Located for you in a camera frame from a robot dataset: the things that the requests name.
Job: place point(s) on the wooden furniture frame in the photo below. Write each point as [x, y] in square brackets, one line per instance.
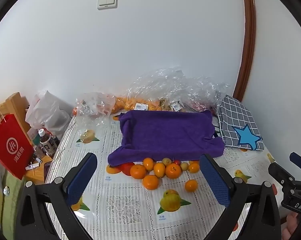
[14, 105]

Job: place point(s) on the white light switch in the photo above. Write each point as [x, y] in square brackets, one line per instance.
[107, 1]

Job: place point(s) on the light green cloth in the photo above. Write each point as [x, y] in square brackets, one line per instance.
[5, 205]

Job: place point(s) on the person's right hand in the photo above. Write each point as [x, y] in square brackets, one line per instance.
[289, 223]

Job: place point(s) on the grey checked cloth blue star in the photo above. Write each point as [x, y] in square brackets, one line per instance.
[236, 122]

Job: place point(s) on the dark phone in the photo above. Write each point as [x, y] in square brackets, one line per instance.
[47, 171]

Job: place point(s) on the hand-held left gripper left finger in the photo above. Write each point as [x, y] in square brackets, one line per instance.
[81, 177]

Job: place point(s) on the brown wooden door frame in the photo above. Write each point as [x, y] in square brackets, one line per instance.
[248, 42]

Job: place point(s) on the bagged dark red fruits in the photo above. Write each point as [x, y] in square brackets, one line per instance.
[198, 106]

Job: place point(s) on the clear crumpled plastic bag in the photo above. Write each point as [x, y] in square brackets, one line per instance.
[160, 87]
[208, 92]
[95, 105]

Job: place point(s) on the small green plum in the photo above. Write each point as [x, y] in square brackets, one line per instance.
[184, 166]

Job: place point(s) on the wooden nightstand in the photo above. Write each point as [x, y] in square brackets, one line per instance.
[38, 173]

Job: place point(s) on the pile of bagged small oranges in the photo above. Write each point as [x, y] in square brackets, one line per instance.
[125, 103]

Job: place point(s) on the purple towel covered tray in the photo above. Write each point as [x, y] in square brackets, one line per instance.
[165, 132]

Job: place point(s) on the mandarin orange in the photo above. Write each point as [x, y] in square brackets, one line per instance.
[150, 182]
[173, 170]
[148, 163]
[159, 169]
[193, 167]
[138, 171]
[191, 185]

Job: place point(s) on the small red plum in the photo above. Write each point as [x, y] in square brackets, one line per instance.
[177, 162]

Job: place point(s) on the white plastic bag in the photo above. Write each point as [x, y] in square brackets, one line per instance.
[48, 112]

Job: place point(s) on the small yellow plum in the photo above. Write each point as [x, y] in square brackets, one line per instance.
[166, 160]

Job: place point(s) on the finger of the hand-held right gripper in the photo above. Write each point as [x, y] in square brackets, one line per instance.
[298, 160]
[278, 173]

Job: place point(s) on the small white object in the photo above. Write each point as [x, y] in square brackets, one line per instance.
[33, 165]

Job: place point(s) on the dark drink bottle white cap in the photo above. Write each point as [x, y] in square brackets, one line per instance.
[46, 142]

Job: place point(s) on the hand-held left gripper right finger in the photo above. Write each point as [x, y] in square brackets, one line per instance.
[214, 180]

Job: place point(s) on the red paper bag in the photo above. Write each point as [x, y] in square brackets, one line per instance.
[9, 145]

